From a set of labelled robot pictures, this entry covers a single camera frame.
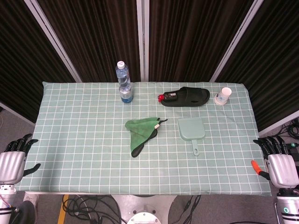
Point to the pale green plastic dustpan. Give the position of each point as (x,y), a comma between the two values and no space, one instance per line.
(191,129)

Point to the black round stool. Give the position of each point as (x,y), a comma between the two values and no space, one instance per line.
(25,213)

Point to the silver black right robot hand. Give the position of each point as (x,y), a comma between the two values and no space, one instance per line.
(281,169)

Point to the small black bottle red cap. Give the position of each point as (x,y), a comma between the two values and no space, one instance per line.
(170,95)

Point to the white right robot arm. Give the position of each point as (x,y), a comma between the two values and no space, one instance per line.
(288,207)

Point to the white paper cup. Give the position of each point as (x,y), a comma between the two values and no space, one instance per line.
(222,96)

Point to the black device with green light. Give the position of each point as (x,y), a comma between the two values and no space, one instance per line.
(294,145)

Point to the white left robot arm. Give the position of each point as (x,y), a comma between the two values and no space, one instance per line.
(5,200)

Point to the dark green cloth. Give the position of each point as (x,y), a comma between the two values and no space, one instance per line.
(137,131)

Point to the white partition frame post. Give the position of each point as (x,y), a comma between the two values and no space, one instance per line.
(143,39)
(53,37)
(236,39)

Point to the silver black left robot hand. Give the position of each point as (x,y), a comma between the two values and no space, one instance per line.
(10,163)

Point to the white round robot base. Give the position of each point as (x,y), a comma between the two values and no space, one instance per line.
(144,208)

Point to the black rubber slipper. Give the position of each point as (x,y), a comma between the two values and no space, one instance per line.
(194,96)

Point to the clear plastic water bottle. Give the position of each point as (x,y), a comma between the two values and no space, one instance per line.
(124,84)

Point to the green checked tablecloth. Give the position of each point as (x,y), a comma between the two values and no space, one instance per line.
(81,144)

